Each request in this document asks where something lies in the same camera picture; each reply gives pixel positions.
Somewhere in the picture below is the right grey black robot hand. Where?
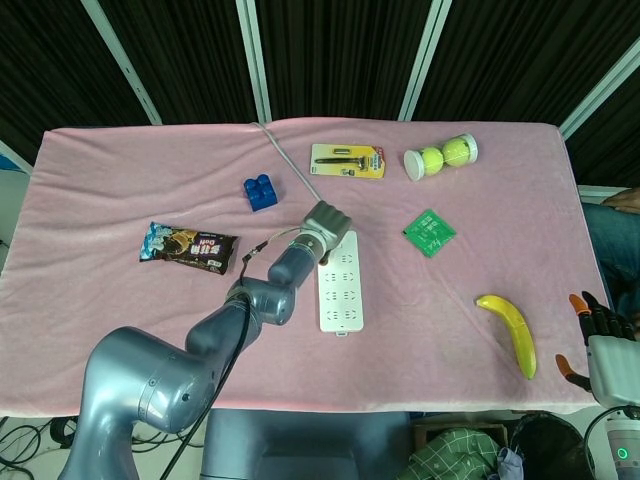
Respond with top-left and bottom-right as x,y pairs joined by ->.
554,292 -> 640,405

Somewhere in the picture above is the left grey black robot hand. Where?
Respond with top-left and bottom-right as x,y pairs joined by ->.
302,200 -> 353,266

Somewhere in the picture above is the razor in yellow blister pack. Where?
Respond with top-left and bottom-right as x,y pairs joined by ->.
309,143 -> 390,181

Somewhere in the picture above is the blue toy brick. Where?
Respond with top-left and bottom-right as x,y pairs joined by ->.
243,173 -> 280,213

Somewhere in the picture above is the white power strip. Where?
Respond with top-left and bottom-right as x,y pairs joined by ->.
317,228 -> 365,337

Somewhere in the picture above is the clear tennis ball tube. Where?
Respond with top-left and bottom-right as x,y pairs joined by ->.
403,133 -> 480,183

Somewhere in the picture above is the green tea sachet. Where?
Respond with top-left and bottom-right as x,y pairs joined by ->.
402,208 -> 459,260

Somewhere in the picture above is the yellow banana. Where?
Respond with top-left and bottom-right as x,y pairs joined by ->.
474,294 -> 539,381

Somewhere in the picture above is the black bin bag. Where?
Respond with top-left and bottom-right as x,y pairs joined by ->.
507,412 -> 599,480

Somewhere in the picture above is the yellow tennis ball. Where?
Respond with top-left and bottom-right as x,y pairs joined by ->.
442,138 -> 471,167
421,145 -> 446,176

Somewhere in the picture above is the person in blue jeans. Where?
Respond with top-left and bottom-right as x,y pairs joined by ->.
582,185 -> 640,321

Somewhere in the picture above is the brown chocolate snack packet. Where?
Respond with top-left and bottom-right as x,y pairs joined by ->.
138,221 -> 238,276

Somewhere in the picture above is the pink table cloth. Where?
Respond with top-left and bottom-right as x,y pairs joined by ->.
0,118 -> 612,417

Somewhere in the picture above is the green checkered cloth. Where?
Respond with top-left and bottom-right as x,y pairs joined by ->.
407,427 -> 501,480

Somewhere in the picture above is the grey power strip cable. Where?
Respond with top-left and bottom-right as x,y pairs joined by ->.
249,121 -> 324,204

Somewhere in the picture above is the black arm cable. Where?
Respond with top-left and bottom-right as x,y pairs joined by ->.
163,227 -> 304,480

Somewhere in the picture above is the white frame post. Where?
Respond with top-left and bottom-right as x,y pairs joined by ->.
0,139 -> 34,175
559,44 -> 640,140
234,0 -> 274,124
397,0 -> 454,122
82,0 -> 163,126

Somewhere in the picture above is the black floor cable bundle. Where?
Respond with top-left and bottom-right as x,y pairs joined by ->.
0,414 -> 201,480

